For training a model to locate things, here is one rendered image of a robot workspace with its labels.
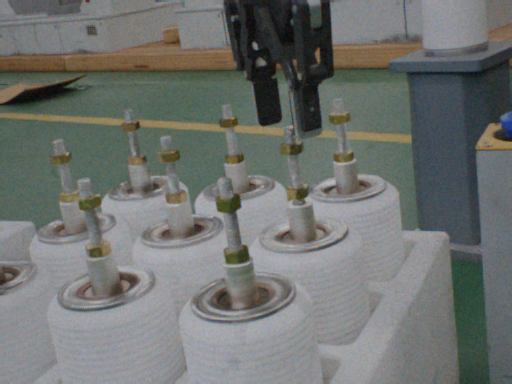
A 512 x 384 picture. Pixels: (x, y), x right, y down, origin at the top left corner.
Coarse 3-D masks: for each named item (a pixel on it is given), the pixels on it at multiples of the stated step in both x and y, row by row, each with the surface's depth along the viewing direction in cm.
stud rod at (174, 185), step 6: (162, 138) 67; (168, 138) 67; (162, 144) 68; (168, 144) 68; (162, 150) 68; (168, 150) 68; (174, 162) 68; (168, 168) 68; (174, 168) 68; (168, 174) 68; (174, 174) 68; (168, 180) 69; (174, 180) 69; (174, 186) 69; (174, 192) 69
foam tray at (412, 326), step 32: (416, 256) 76; (448, 256) 81; (384, 288) 70; (416, 288) 69; (448, 288) 81; (384, 320) 64; (416, 320) 69; (448, 320) 81; (320, 352) 61; (352, 352) 60; (384, 352) 60; (416, 352) 69; (448, 352) 81
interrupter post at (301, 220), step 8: (288, 208) 64; (296, 208) 64; (304, 208) 64; (312, 208) 64; (288, 216) 64; (296, 216) 64; (304, 216) 64; (312, 216) 64; (296, 224) 64; (304, 224) 64; (312, 224) 64; (296, 232) 64; (304, 232) 64; (312, 232) 64; (296, 240) 65; (304, 240) 64
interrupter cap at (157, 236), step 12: (192, 216) 73; (204, 216) 73; (156, 228) 72; (168, 228) 72; (204, 228) 70; (216, 228) 69; (144, 240) 69; (156, 240) 69; (168, 240) 68; (180, 240) 68; (192, 240) 67; (204, 240) 67
